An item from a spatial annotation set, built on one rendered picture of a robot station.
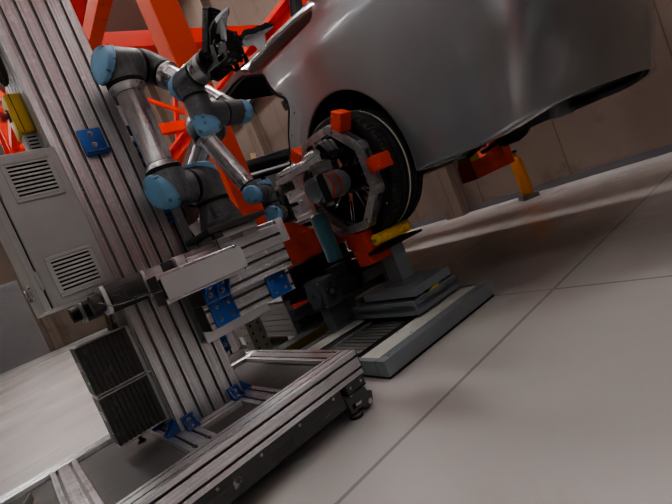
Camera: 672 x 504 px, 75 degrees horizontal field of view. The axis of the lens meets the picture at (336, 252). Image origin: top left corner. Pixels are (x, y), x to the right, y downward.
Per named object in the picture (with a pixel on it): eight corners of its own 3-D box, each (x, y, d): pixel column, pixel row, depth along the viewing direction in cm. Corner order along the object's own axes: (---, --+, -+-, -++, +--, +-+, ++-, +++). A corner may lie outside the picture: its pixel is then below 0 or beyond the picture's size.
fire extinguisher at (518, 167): (544, 192, 521) (527, 144, 516) (535, 198, 505) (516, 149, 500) (524, 198, 541) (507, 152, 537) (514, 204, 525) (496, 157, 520)
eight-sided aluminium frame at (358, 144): (398, 217, 206) (355, 108, 202) (389, 221, 203) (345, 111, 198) (333, 239, 250) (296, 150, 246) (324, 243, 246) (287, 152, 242)
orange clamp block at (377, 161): (381, 170, 205) (394, 163, 198) (370, 174, 201) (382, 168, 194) (375, 156, 205) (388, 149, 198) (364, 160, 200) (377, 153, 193)
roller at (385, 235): (415, 227, 230) (411, 217, 229) (377, 246, 212) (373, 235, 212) (407, 229, 234) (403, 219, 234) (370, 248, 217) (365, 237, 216)
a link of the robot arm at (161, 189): (208, 196, 145) (140, 39, 141) (170, 205, 134) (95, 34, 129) (188, 208, 153) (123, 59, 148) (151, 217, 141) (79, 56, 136)
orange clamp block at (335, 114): (351, 130, 210) (352, 111, 206) (339, 133, 206) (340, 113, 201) (341, 127, 215) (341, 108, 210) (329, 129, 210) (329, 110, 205)
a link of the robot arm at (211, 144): (186, 101, 175) (265, 192, 175) (200, 105, 186) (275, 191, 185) (168, 121, 179) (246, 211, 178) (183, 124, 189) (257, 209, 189)
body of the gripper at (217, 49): (251, 60, 114) (224, 83, 122) (241, 30, 115) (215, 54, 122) (228, 55, 108) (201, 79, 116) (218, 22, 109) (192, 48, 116)
